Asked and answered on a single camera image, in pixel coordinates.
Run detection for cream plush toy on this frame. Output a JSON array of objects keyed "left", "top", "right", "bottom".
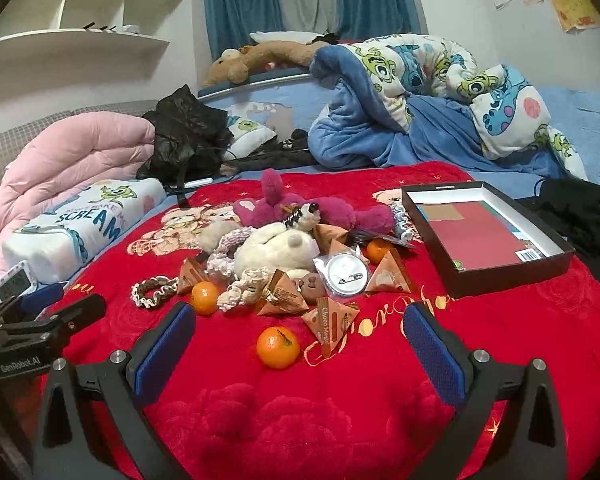
[{"left": 232, "top": 222, "right": 321, "bottom": 281}]

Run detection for brown triangular snack packet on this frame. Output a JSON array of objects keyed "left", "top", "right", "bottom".
[
  {"left": 314, "top": 222, "right": 351, "bottom": 248},
  {"left": 364, "top": 249, "right": 413, "bottom": 295},
  {"left": 301, "top": 296, "right": 361, "bottom": 358},
  {"left": 256, "top": 269, "right": 310, "bottom": 317},
  {"left": 327, "top": 239, "right": 361, "bottom": 261},
  {"left": 176, "top": 257, "right": 210, "bottom": 296}
]

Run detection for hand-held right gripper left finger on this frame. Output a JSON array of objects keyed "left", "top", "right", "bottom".
[{"left": 32, "top": 301, "right": 197, "bottom": 480}]

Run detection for brown and white scrunchie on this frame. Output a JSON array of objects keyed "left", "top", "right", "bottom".
[{"left": 131, "top": 275, "right": 182, "bottom": 308}]

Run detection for pink quilt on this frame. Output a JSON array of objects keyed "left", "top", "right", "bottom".
[{"left": 0, "top": 110, "right": 156, "bottom": 306}]

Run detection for pink and white scrunchie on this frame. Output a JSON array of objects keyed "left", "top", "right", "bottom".
[{"left": 206, "top": 227, "right": 253, "bottom": 276}]

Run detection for pink plush bear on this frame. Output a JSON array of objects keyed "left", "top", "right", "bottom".
[{"left": 231, "top": 169, "right": 396, "bottom": 235}]

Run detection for black plastic bag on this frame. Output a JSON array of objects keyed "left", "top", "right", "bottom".
[{"left": 136, "top": 85, "right": 233, "bottom": 181}]

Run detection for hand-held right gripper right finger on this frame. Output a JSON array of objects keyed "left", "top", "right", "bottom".
[{"left": 402, "top": 302, "right": 568, "bottom": 480}]

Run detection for brown bear face charm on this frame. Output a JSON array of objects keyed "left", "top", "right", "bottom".
[{"left": 300, "top": 272, "right": 326, "bottom": 297}]

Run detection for blue curtain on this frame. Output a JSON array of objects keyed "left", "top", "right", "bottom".
[
  {"left": 335, "top": 0, "right": 423, "bottom": 41},
  {"left": 202, "top": 0, "right": 286, "bottom": 61}
]

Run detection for black cardboard box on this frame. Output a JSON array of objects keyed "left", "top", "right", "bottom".
[{"left": 401, "top": 180, "right": 576, "bottom": 300}]

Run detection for dark foil wrapper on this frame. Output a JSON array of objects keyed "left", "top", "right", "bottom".
[{"left": 347, "top": 229, "right": 416, "bottom": 251}]

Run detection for black clothing pile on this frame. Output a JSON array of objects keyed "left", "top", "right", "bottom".
[{"left": 517, "top": 177, "right": 600, "bottom": 311}]

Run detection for round badge in clear wrap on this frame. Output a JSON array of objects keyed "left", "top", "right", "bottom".
[{"left": 312, "top": 252, "right": 371, "bottom": 296}]

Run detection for large orange wall certificate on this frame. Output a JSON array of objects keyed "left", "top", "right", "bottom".
[{"left": 545, "top": 0, "right": 600, "bottom": 33}]

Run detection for orange mandarin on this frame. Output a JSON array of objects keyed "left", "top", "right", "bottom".
[
  {"left": 366, "top": 239, "right": 393, "bottom": 266},
  {"left": 190, "top": 281, "right": 221, "bottom": 316},
  {"left": 256, "top": 326, "right": 301, "bottom": 370}
]

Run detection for blue and white scrunchie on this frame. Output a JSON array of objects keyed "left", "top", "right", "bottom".
[{"left": 391, "top": 200, "right": 416, "bottom": 243}]

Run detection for white digital clock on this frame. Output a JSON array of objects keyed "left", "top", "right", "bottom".
[{"left": 0, "top": 260, "right": 38, "bottom": 308}]

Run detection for brown plush dog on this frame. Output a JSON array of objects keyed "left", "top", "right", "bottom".
[{"left": 201, "top": 40, "right": 331, "bottom": 87}]

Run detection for dark clothes heap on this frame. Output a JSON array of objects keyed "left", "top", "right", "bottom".
[{"left": 220, "top": 130, "right": 316, "bottom": 171}]

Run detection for tan fluffy pompom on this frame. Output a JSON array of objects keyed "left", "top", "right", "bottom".
[{"left": 196, "top": 225, "right": 231, "bottom": 253}]

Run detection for blue cartoon print comforter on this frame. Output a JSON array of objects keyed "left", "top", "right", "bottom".
[{"left": 307, "top": 34, "right": 588, "bottom": 181}]

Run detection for white cartoon print pillow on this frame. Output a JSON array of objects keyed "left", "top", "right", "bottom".
[{"left": 1, "top": 177, "right": 167, "bottom": 286}]

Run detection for white plush toy on ledge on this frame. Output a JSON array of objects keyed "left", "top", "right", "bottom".
[{"left": 249, "top": 29, "right": 326, "bottom": 45}]

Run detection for blue bed sheet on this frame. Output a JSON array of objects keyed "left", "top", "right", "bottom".
[{"left": 180, "top": 85, "right": 600, "bottom": 201}]

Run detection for white wall shelf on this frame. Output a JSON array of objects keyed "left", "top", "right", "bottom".
[{"left": 0, "top": 0, "right": 188, "bottom": 51}]

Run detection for small cartoon print cushion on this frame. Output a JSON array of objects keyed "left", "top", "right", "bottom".
[{"left": 225, "top": 112, "right": 278, "bottom": 161}]

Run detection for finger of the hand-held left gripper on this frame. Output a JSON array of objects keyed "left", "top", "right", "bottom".
[
  {"left": 20, "top": 282, "right": 66, "bottom": 317},
  {"left": 35, "top": 294, "right": 107, "bottom": 346}
]

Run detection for red printed blanket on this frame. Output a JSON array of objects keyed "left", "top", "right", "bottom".
[{"left": 30, "top": 162, "right": 600, "bottom": 480}]

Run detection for cream white scrunchie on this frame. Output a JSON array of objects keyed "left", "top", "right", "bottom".
[{"left": 216, "top": 267, "right": 276, "bottom": 313}]

